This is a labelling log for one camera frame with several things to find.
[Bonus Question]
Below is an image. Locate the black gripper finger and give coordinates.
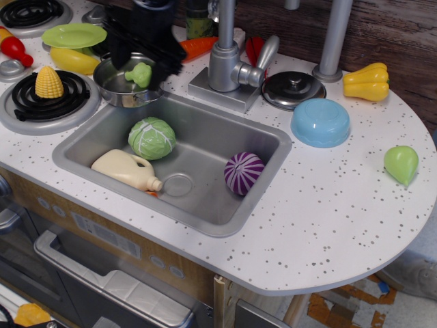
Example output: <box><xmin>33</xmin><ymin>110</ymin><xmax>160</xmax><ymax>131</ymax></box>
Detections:
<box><xmin>147</xmin><ymin>54</ymin><xmax>183</xmax><ymax>90</ymax></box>
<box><xmin>109</xmin><ymin>32</ymin><xmax>133</xmax><ymax>69</ymax></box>

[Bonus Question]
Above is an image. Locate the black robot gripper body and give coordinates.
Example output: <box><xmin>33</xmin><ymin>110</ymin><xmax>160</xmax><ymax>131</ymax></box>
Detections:
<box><xmin>104</xmin><ymin>6</ymin><xmax>186</xmax><ymax>59</ymax></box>

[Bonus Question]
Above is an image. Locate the green toy broccoli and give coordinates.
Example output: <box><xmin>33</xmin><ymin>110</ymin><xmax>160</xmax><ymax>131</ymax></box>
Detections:
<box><xmin>124</xmin><ymin>62</ymin><xmax>152</xmax><ymax>88</ymax></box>

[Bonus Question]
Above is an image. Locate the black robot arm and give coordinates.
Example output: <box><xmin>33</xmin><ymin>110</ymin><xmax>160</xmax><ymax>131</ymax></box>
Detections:
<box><xmin>103</xmin><ymin>1</ymin><xmax>186</xmax><ymax>90</ymax></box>

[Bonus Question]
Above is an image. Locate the small steel pan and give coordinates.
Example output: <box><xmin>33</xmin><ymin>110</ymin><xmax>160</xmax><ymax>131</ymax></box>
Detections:
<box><xmin>93</xmin><ymin>53</ymin><xmax>164</xmax><ymax>108</ymax></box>

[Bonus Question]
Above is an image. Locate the orange toy carrot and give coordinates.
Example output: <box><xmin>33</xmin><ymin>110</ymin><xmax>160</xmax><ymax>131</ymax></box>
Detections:
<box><xmin>180</xmin><ymin>36</ymin><xmax>219</xmax><ymax>62</ymax></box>

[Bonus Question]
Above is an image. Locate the silver stove knob back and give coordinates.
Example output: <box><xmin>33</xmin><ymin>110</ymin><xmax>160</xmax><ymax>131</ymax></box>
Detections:
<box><xmin>81</xmin><ymin>5</ymin><xmax>107</xmax><ymax>27</ymax></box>

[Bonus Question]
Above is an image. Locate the silver stove knob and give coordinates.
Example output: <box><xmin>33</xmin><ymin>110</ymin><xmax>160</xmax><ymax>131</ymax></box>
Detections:
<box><xmin>0</xmin><ymin>59</ymin><xmax>33</xmax><ymax>83</ymax></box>
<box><xmin>81</xmin><ymin>5</ymin><xmax>107</xmax><ymax>27</ymax></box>

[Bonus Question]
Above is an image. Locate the green toy jar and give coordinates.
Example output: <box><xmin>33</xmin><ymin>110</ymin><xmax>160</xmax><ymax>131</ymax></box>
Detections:
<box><xmin>186</xmin><ymin>0</ymin><xmax>217</xmax><ymax>40</ymax></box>

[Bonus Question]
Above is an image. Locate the yellow toy banana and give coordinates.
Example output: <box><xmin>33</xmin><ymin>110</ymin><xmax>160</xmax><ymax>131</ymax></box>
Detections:
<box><xmin>50</xmin><ymin>47</ymin><xmax>100</xmax><ymax>75</ymax></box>

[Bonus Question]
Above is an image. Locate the light green plastic plate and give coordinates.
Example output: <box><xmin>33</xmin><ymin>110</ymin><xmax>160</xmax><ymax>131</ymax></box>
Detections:
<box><xmin>42</xmin><ymin>23</ymin><xmax>107</xmax><ymax>49</ymax></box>

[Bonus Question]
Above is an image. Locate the green toy cabbage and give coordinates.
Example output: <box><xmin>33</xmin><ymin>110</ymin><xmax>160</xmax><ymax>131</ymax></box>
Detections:
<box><xmin>128</xmin><ymin>117</ymin><xmax>176</xmax><ymax>161</ymax></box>

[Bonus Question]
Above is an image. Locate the silver toy faucet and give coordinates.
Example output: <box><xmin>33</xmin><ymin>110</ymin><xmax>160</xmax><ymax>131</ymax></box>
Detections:
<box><xmin>188</xmin><ymin>0</ymin><xmax>279</xmax><ymax>113</ymax></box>

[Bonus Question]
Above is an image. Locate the yellow toy corn cob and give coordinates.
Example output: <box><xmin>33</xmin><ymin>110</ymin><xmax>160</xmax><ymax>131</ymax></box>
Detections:
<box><xmin>35</xmin><ymin>66</ymin><xmax>64</xmax><ymax>99</ymax></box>

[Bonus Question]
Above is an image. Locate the red toy tomato slice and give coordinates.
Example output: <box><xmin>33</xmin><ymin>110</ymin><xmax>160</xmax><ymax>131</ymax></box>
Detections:
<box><xmin>245</xmin><ymin>37</ymin><xmax>265</xmax><ymax>66</ymax></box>

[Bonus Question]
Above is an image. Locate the back left stove burner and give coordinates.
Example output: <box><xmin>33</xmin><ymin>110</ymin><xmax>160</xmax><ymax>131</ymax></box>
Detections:
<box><xmin>1</xmin><ymin>0</ymin><xmax>73</xmax><ymax>39</ymax></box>

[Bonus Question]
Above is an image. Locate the cream toy milk jug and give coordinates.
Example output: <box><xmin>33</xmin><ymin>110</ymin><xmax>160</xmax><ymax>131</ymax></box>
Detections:
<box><xmin>91</xmin><ymin>149</ymin><xmax>163</xmax><ymax>191</ymax></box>

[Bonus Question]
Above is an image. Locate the red toy ketchup bottle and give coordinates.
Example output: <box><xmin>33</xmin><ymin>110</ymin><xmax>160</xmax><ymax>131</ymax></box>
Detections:
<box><xmin>1</xmin><ymin>26</ymin><xmax>33</xmax><ymax>67</ymax></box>

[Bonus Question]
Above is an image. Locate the silver stove knob left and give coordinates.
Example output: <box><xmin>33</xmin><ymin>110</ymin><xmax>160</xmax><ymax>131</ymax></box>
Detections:
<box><xmin>0</xmin><ymin>59</ymin><xmax>33</xmax><ymax>83</ymax></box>

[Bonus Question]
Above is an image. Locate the front black stove burner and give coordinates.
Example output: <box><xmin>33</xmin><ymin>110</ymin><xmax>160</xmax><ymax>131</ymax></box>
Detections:
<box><xmin>1</xmin><ymin>70</ymin><xmax>100</xmax><ymax>136</ymax></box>

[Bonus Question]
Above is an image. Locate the steel pot lid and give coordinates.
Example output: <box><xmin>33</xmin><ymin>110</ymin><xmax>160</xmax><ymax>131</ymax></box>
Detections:
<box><xmin>262</xmin><ymin>71</ymin><xmax>326</xmax><ymax>111</ymax></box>

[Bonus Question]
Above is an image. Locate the grey toy sink basin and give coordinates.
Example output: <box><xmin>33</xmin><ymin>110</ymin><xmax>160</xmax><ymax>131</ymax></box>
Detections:
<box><xmin>53</xmin><ymin>94</ymin><xmax>292</xmax><ymax>237</ymax></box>

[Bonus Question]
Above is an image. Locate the purple striped toy onion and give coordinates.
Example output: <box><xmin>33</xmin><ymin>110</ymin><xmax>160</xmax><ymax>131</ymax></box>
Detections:
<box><xmin>224</xmin><ymin>152</ymin><xmax>265</xmax><ymax>196</ymax></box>

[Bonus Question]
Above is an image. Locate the blue upturned plastic bowl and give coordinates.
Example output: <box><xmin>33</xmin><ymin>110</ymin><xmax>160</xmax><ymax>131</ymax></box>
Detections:
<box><xmin>290</xmin><ymin>98</ymin><xmax>350</xmax><ymax>148</ymax></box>

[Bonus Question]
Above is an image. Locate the grey vertical support pole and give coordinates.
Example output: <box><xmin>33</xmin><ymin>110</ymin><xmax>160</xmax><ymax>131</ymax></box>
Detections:
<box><xmin>312</xmin><ymin>0</ymin><xmax>353</xmax><ymax>83</ymax></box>

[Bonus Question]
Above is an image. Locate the yellow toy bell pepper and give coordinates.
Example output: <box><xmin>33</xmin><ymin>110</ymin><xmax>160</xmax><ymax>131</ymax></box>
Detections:
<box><xmin>343</xmin><ymin>62</ymin><xmax>390</xmax><ymax>102</ymax></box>

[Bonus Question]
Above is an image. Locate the light green toy pear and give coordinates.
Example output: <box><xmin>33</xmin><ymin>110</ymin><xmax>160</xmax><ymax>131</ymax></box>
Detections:
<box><xmin>384</xmin><ymin>146</ymin><xmax>419</xmax><ymax>187</ymax></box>

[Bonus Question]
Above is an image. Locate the yellow toy on floor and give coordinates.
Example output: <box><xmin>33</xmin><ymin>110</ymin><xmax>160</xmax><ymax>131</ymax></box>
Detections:
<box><xmin>14</xmin><ymin>303</ymin><xmax>51</xmax><ymax>327</ymax></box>

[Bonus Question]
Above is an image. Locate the silver oven door handle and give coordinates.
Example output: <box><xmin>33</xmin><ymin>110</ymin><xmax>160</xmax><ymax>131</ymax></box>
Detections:
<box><xmin>33</xmin><ymin>230</ymin><xmax>197</xmax><ymax>327</ymax></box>

